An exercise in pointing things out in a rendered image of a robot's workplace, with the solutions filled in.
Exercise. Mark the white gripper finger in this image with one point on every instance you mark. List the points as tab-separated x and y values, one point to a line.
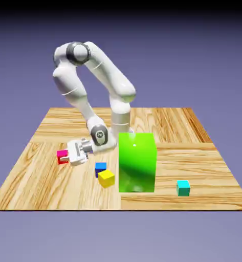
64	158

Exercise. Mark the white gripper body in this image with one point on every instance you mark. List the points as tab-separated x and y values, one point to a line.
75	153

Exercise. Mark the small red cube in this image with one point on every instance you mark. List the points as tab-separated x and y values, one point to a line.
61	154

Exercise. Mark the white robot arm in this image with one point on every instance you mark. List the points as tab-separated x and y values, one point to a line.
104	71

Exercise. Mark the small blue cube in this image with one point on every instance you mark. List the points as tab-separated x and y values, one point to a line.
100	166

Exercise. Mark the small yellow cube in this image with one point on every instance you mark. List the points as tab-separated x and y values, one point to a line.
106	178

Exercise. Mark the small cyan cube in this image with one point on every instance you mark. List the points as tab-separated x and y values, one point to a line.
183	188

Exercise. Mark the large green box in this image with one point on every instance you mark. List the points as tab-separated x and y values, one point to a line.
136	162

